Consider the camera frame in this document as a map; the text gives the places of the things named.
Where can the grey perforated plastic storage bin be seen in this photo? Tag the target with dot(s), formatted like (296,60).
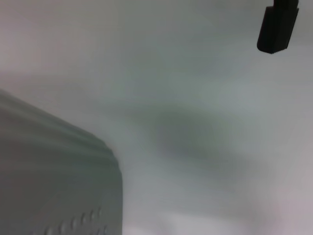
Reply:
(49,171)

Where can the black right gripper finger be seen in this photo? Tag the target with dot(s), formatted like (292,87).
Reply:
(277,29)

